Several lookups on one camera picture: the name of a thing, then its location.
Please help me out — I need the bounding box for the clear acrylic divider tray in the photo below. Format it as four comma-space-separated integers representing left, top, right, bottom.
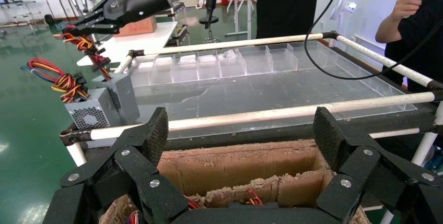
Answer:
126, 41, 418, 138

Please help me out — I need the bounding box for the white side table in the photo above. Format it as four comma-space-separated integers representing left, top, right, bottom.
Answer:
76, 21, 179, 67

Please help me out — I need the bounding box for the blue translucent object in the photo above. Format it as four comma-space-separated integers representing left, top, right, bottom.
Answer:
424, 146, 443, 175

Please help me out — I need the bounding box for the grey power supply with cables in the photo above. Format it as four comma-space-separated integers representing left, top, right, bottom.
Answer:
20, 56, 115, 149
186, 197, 202, 210
126, 210, 141, 224
53, 24, 141, 125
246, 188, 264, 206

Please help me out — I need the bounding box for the brown divided cardboard box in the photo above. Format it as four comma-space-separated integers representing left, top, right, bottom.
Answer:
98, 139, 371, 224

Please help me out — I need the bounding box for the pipe rack with black tray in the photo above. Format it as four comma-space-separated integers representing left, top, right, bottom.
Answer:
152, 3, 190, 49

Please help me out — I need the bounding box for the operator hand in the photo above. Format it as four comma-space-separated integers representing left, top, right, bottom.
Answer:
391, 0, 426, 21

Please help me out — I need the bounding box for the operator forearm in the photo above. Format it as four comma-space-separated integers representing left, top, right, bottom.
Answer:
375, 9, 407, 44

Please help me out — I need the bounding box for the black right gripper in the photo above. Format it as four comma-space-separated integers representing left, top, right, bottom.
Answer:
70, 0, 173, 37

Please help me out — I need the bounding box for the white standing fan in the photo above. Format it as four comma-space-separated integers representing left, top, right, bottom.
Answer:
329, 0, 358, 21

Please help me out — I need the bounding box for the operator black shirt torso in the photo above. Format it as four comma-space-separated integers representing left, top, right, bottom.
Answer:
382, 0, 443, 93

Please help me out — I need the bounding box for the black microphone stand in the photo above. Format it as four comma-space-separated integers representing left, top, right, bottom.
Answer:
34, 0, 56, 26

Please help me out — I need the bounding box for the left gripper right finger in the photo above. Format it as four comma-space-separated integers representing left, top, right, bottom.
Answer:
313, 106, 443, 224

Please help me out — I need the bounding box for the metal shelf rack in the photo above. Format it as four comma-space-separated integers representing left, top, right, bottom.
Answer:
0, 0, 44, 31

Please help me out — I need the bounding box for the standing person black shirt torso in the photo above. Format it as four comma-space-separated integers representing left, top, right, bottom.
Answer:
255, 0, 320, 40

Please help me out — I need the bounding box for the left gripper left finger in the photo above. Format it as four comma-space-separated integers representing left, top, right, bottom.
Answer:
59, 107, 189, 224

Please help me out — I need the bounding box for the black white pole stand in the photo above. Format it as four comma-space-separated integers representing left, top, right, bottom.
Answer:
199, 0, 222, 44

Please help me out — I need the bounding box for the closed brown cardboard carton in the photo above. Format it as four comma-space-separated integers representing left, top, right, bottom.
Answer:
114, 16, 158, 38

